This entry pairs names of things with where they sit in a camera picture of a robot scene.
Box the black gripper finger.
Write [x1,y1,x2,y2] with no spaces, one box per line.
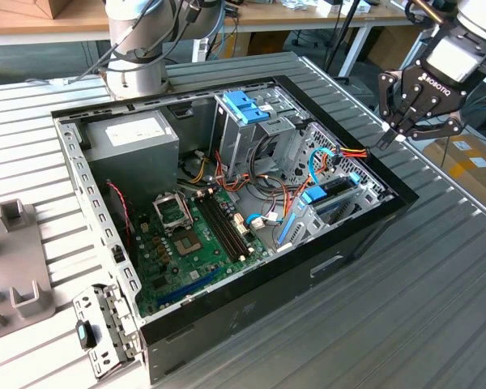
[377,70,423,151]
[396,94,466,142]

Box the red yellow power wire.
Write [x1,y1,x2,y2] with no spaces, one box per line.
[330,143,370,166]

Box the hard disk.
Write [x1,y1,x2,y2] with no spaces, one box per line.
[275,173,361,247]

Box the grey metal disk bay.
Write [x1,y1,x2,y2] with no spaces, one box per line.
[275,173,384,254]

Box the cardboard box with labels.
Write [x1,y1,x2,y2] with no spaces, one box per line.
[423,135,486,222]

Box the metal slat table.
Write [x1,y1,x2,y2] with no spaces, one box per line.
[374,30,486,118]

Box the long wooden desk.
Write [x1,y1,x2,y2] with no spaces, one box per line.
[0,0,430,48]

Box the small brown cardboard box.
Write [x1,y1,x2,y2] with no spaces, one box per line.
[222,31,291,60]

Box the blue plastic drive latch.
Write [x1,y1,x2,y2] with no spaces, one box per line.
[222,91,280,126]

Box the silver metal drive cage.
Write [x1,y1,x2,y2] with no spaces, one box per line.
[208,84,313,183]

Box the black RAM slot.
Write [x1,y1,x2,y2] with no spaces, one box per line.
[194,195,241,263]
[205,193,253,257]

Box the black open PC case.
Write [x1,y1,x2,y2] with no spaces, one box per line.
[50,75,420,386]

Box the metal socket cover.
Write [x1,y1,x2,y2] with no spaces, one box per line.
[151,193,194,235]

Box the CPU socket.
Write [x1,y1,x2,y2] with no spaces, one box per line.
[173,231,206,257]

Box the green motherboard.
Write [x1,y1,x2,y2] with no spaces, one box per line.
[131,188,271,319]

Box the grey power supply unit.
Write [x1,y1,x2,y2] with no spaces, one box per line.
[83,109,181,203]

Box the blue expansion slot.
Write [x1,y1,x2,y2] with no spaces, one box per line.
[156,265,222,307]

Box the black teal latch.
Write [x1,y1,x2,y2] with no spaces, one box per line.
[75,319,98,349]

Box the grey parts rack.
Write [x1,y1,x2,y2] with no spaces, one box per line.
[0,198,58,345]

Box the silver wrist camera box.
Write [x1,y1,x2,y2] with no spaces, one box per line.
[424,35,486,83]

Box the blue data wire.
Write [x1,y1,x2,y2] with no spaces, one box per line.
[245,147,336,230]

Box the orange black wire bundle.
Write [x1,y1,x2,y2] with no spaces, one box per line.
[214,149,309,222]

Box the yellow black wire bundle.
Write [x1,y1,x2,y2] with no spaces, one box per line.
[180,150,211,186]

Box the black cable with inline plug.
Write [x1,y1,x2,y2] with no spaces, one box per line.
[104,0,202,74]

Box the red black twisted wire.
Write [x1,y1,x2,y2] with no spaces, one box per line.
[106,181,134,248]

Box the black cable with silver sleeve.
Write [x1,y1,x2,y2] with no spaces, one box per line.
[26,40,118,87]

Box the silver hinged slot bracket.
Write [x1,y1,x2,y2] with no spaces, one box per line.
[71,281,141,380]

